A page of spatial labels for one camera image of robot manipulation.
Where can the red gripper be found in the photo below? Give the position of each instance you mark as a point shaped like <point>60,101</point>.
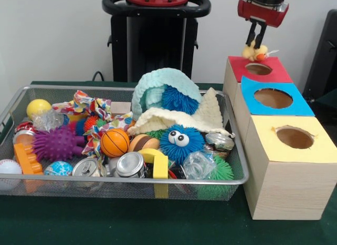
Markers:
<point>262,13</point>

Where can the yellow plush duck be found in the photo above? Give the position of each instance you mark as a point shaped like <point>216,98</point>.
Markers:
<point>255,52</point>

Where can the cream yellow waffle cloth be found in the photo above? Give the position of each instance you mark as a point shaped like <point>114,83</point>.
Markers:
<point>208,116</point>

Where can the blue spiky ball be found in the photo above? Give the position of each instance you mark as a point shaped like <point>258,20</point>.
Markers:
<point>180,99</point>

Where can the mint green waffle cloth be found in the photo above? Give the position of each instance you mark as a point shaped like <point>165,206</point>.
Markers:
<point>158,89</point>

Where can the colourful patterned cloth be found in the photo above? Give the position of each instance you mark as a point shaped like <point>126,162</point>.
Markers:
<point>97,134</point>
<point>87,104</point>

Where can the wooden box with three holes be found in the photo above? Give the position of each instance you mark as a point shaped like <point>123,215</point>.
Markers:
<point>289,187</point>

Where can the black chair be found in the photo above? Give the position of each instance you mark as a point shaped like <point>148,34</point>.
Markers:
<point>324,55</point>

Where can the blue fuzzy ball with eyes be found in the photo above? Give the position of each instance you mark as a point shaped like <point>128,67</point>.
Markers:
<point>181,149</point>

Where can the green spiky ball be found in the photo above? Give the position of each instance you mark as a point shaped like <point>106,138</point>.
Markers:
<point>221,171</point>

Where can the wooden cube block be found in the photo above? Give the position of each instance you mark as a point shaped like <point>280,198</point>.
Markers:
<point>121,108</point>

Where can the yellow plastic block toy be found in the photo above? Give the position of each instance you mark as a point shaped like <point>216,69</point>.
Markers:
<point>159,165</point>

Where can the small orange basketball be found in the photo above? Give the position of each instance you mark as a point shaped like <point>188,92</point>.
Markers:
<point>115,143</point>

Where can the silver metal can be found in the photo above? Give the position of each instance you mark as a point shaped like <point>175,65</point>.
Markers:
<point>129,165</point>

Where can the dark green table cloth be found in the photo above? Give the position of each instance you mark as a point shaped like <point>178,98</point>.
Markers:
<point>131,224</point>

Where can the purple spiky ball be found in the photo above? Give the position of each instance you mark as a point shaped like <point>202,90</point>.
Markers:
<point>55,145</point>

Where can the yellow ball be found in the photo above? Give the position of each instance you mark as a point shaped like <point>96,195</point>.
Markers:
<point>38,108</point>

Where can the globe print ball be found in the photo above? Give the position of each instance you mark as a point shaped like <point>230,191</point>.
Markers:
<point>58,168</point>

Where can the orange plastic block toy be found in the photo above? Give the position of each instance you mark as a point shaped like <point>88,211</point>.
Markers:
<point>26,160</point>

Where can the white baseball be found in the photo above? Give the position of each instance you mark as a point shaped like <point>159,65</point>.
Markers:
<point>9,168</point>

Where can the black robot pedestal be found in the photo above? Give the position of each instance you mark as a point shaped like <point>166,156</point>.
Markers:
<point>152,45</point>

